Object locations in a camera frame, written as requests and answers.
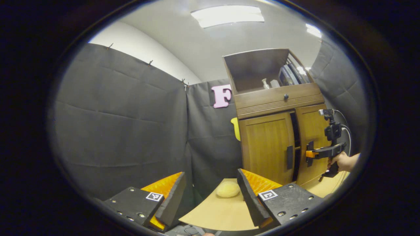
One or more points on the wooden cabinet door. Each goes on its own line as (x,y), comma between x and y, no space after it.
(265,147)
(313,127)

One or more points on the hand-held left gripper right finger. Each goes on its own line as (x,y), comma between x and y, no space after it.
(251,203)

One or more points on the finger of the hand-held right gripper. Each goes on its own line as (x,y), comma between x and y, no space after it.
(311,154)

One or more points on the black backdrop cloth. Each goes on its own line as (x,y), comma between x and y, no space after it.
(115,114)

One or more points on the wooden drawer with black knob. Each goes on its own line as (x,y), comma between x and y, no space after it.
(262,100)

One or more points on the wooden double-door shoe cabinet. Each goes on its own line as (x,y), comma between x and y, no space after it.
(256,65)

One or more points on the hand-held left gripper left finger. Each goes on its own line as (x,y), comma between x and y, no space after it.
(174,203)

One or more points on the small white box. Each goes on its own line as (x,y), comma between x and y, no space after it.
(275,84)

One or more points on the white pump bottle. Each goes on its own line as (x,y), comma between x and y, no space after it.
(265,85)

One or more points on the small ceiling light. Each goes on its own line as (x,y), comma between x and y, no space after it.
(314,30)
(302,70)

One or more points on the large ceiling light panel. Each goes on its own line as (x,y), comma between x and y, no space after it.
(228,15)

